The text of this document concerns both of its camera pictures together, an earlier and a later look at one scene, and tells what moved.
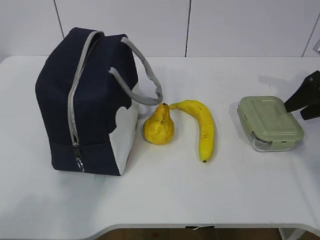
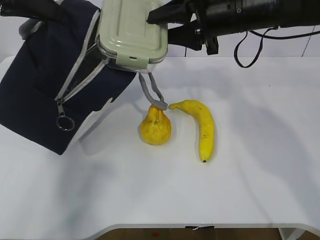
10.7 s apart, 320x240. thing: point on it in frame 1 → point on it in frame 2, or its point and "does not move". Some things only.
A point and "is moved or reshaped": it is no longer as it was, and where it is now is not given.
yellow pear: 159,129 is moved or reshaped
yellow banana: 205,120 does not move
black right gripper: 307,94 → 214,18
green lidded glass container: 264,120 → 125,38
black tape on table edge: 200,227 does not move
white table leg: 291,233 does not move
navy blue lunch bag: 89,90 → 54,78
